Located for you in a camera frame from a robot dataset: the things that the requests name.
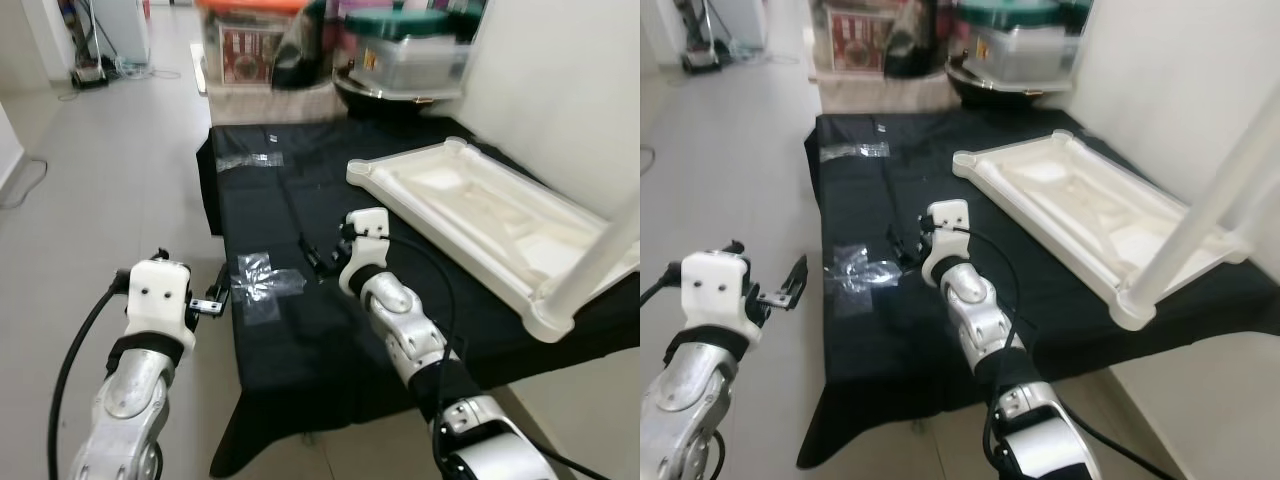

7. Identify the clear plastic storage box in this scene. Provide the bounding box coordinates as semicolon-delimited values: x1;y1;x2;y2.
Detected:
970;25;1086;89
355;35;471;96

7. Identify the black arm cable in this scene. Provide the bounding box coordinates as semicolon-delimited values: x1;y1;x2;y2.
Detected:
640;265;686;306
385;232;611;480
965;225;1191;480
47;275;131;480

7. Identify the floor power strip with cables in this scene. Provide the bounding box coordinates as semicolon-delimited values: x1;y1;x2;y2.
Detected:
685;45;791;76
70;60;181;93

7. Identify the crumpled clear tape patch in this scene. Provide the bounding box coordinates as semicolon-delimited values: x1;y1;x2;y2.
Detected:
230;252;306;323
828;243;901;316

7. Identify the black bag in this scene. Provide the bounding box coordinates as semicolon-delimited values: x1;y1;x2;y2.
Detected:
272;0;331;91
885;0;951;79

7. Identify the thin black floor cable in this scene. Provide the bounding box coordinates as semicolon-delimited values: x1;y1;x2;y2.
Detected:
0;158;49;209

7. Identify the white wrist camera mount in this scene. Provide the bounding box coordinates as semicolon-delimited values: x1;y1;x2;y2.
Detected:
920;198;973;286
125;258;196;356
680;250;766;351
338;208;393;298

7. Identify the black wok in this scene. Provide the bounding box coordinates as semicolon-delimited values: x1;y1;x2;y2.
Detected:
333;68;456;116
945;60;1076;111

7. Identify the white plastic table leg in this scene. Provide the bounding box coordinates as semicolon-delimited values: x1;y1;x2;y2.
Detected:
535;185;641;321
1125;95;1280;311

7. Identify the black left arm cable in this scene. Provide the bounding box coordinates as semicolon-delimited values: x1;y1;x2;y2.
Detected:
640;265;686;306
47;275;131;480

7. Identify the red printed carton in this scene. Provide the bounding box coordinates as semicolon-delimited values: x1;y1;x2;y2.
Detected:
218;25;281;89
835;10;901;73

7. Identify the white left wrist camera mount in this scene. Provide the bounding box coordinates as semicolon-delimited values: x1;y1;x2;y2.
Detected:
125;258;196;356
680;250;766;351

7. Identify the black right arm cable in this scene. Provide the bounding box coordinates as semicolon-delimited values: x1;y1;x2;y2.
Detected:
385;232;611;480
965;225;1191;480

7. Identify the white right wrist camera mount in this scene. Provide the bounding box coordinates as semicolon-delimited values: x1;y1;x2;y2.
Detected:
338;208;393;298
920;198;973;286

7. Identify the clear tape strip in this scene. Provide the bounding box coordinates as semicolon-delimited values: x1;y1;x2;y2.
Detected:
215;150;286;171
820;142;891;161

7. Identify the green pot lid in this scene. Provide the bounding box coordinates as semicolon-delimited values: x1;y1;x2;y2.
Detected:
345;8;451;39
960;0;1071;31

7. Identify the white plastic table top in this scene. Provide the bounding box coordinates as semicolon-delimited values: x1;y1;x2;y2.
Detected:
952;130;1256;331
345;138;641;344

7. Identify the black tablecloth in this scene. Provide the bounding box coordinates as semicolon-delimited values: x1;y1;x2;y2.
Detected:
195;115;641;479
797;108;1280;471

